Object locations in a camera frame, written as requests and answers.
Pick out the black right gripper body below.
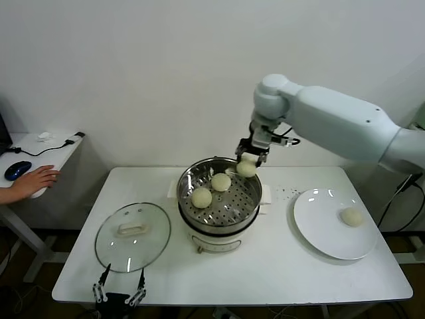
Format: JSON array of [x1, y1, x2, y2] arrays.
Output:
[[244, 121, 280, 154]]

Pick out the stainless steel steamer basket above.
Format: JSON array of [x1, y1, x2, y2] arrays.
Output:
[[165, 156, 274, 233]]

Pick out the person bare forearm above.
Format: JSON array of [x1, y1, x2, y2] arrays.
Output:
[[0, 185, 26, 204]]

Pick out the dark crumbs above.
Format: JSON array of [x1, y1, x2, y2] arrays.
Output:
[[274, 186, 299, 200]]

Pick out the white steamed baozi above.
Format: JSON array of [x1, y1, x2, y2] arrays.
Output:
[[211, 172, 232, 193], [339, 207, 363, 227], [191, 187, 213, 209], [236, 159, 258, 178]]

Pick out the black desk cable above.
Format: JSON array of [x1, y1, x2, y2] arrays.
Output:
[[7, 139, 76, 157]]

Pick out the black power cable with plug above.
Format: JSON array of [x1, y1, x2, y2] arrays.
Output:
[[377, 172, 425, 233]]

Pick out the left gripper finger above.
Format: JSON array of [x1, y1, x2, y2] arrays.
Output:
[[124, 268, 147, 306], [92, 263, 112, 303]]

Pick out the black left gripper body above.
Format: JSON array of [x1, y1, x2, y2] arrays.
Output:
[[96, 292, 133, 319]]

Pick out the person bare hand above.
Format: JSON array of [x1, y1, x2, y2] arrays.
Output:
[[19, 165, 62, 200]]

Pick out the white right wrist connector box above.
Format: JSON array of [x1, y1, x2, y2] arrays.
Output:
[[270, 134, 301, 148]]

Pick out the white round plate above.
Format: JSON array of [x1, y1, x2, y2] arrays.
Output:
[[292, 187, 379, 261]]

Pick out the black computer mouse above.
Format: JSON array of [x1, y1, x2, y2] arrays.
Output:
[[4, 160, 33, 181]]

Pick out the glass pot lid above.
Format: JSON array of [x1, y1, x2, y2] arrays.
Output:
[[94, 202, 172, 274]]

